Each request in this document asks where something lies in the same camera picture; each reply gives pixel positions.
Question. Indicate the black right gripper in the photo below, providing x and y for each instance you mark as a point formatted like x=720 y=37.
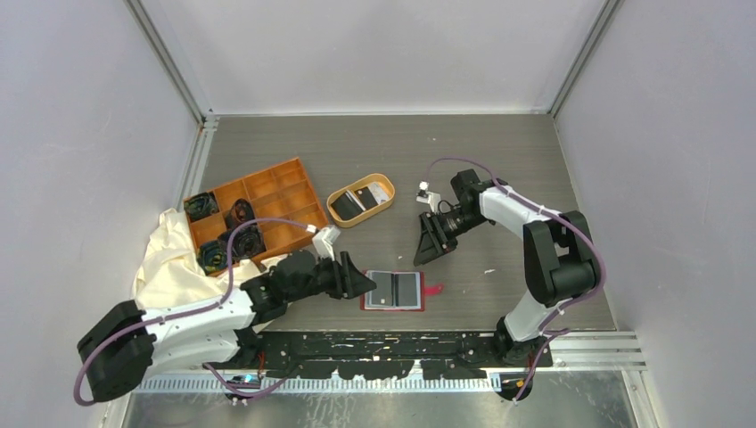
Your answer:
x=434 y=241

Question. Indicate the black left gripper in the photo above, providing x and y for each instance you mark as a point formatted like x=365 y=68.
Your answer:
x=349 y=281

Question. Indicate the red leather card holder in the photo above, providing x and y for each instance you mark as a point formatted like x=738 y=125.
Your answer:
x=426 y=291

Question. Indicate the tan oval tray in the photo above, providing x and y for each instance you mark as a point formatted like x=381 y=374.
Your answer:
x=362 y=182

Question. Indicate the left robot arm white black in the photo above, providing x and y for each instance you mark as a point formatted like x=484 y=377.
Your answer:
x=129 y=345

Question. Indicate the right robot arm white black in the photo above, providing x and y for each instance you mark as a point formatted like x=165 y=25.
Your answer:
x=558 y=263

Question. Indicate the black card in tray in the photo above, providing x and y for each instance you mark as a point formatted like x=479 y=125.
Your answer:
x=353 y=203

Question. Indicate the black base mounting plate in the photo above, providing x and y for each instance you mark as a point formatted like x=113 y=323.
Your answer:
x=448 y=355

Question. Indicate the black roll in organizer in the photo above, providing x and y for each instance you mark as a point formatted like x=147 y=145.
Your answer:
x=248 y=243
x=241 y=211

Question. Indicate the orange compartment organizer tray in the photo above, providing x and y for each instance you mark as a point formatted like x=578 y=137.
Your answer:
x=283 y=195

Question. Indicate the green dark bundle in organizer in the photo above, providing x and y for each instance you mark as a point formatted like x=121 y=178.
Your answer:
x=214 y=258

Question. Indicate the cream cloth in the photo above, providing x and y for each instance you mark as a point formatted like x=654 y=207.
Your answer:
x=170 y=274

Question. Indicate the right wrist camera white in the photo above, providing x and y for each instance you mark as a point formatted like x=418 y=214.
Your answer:
x=425 y=196

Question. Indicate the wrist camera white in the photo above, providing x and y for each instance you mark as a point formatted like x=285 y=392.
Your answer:
x=425 y=196
x=323 y=240

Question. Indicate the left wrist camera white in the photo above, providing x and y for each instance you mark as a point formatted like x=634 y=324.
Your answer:
x=323 y=240

